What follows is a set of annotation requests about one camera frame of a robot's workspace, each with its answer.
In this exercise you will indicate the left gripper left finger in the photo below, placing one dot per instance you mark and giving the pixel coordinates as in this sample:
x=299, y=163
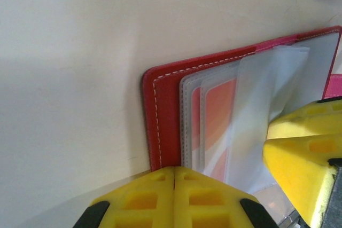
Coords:
x=139, y=201

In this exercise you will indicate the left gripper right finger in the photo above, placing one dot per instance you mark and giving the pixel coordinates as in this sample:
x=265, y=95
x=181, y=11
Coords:
x=208, y=201

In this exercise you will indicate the red card holder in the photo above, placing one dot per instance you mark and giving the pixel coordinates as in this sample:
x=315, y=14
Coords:
x=165, y=118

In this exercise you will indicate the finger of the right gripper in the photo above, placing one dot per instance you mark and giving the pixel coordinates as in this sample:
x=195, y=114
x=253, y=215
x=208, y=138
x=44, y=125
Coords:
x=294, y=174
x=307, y=121

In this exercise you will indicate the orange white credit card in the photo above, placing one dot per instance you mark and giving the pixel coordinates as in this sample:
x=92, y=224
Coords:
x=216, y=110

